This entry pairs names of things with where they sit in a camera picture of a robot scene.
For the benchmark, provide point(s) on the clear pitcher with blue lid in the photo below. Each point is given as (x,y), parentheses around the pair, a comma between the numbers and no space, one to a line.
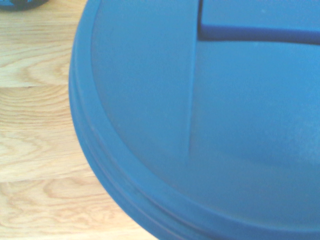
(200,125)

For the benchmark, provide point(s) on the black shaker bottle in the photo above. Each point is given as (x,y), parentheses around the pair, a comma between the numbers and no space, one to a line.
(20,5)

